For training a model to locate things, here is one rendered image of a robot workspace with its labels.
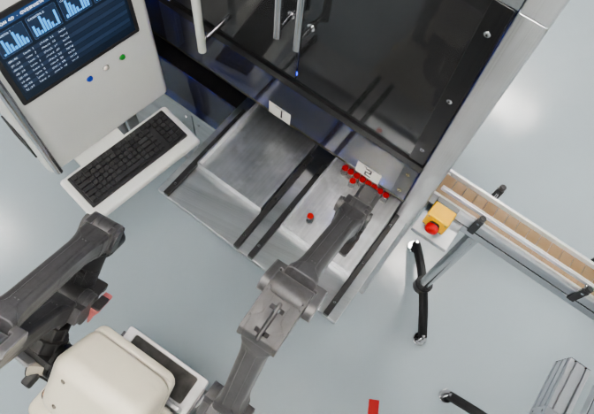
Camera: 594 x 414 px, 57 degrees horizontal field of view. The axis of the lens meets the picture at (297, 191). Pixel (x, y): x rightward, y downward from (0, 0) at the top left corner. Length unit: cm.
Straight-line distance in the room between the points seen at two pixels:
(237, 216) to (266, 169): 19
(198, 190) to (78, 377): 82
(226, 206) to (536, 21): 108
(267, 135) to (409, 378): 130
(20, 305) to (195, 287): 162
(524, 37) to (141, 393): 96
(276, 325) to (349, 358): 164
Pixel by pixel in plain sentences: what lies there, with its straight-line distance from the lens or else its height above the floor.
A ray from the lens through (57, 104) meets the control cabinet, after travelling 178.
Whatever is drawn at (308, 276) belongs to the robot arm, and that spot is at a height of 156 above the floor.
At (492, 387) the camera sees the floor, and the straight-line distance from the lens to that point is 271.
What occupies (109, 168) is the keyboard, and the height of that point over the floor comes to 83.
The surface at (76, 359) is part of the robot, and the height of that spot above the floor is 138.
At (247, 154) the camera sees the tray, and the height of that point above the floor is 88.
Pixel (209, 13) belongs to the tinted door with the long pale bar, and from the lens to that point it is 168.
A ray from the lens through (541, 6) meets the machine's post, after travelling 104.
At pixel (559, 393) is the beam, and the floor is 54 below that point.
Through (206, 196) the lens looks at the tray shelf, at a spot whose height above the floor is 88.
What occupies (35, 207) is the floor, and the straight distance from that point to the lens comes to 291.
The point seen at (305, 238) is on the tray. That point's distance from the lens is 172.
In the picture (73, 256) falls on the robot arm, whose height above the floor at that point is 145.
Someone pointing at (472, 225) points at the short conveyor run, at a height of 94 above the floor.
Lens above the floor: 250
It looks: 65 degrees down
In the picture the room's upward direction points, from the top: 9 degrees clockwise
